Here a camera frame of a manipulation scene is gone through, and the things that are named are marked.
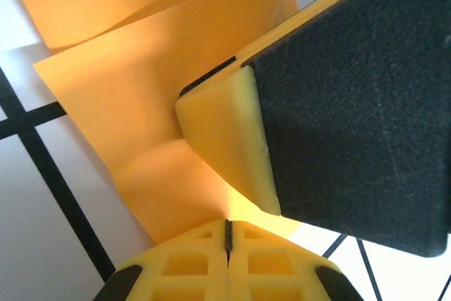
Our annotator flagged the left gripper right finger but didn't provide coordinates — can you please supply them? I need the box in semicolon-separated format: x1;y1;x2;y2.
228;220;364;301

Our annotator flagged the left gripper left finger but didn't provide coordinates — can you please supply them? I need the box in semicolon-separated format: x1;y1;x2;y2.
93;219;229;301

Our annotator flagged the orange paper sheet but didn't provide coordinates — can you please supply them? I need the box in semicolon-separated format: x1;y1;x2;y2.
5;0;304;245

